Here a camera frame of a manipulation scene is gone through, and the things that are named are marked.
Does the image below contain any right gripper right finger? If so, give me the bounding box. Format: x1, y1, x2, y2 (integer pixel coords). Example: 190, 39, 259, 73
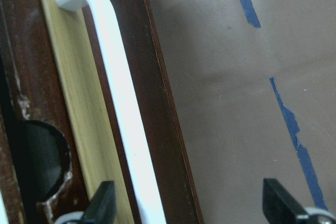
262, 178, 309, 224

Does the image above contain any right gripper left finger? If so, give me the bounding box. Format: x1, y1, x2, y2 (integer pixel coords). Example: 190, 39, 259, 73
80, 180, 116, 224

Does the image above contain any wooden drawer with white handle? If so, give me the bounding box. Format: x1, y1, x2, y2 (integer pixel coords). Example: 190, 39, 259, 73
0, 0, 205, 224

